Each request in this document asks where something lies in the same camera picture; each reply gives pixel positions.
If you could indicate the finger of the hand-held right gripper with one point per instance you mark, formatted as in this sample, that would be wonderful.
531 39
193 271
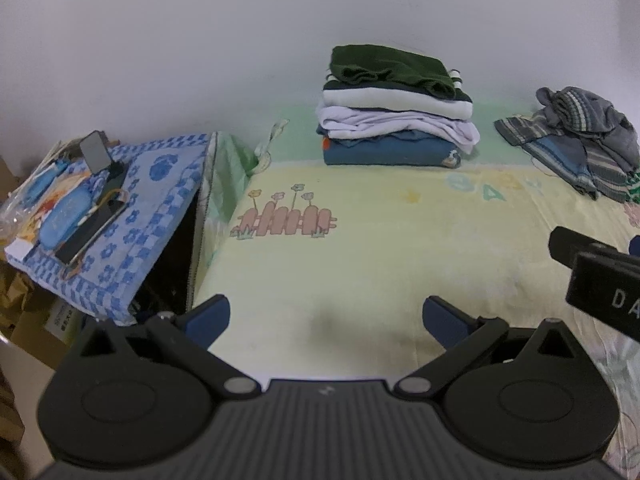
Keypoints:
575 242

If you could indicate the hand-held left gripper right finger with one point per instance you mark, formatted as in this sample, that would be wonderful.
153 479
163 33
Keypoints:
441 319

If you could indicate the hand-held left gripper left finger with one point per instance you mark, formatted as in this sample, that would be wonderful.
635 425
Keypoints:
210 316

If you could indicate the green cardigan with white stripes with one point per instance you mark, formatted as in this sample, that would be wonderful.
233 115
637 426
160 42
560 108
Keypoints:
385 67

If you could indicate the green white striped garment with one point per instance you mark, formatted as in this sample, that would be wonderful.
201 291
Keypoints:
634 190

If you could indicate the grey striped knit sweater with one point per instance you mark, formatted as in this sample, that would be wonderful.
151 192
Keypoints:
565 150

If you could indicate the pastel printed bed sheet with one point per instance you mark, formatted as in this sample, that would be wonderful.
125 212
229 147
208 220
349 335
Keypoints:
360 240

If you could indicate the grey hoodie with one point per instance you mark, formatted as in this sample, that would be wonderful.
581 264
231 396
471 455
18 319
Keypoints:
605 120

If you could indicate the black flat case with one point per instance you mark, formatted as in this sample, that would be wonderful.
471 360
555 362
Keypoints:
92 232

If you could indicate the large blue case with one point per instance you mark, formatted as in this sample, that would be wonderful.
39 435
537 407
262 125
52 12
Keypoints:
65 220

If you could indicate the blue folded garment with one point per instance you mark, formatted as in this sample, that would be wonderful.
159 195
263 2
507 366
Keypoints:
385 152

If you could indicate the cardboard boxes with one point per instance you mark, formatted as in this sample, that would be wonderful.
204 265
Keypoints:
30 305

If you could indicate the black phone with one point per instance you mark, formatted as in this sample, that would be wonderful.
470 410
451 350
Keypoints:
95 152

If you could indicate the white folded garment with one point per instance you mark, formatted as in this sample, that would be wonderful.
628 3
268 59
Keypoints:
390 125

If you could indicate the small blue case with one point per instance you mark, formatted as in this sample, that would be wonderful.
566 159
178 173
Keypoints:
42 182

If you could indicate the clear plastic bag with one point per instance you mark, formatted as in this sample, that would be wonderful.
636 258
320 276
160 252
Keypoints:
15 205

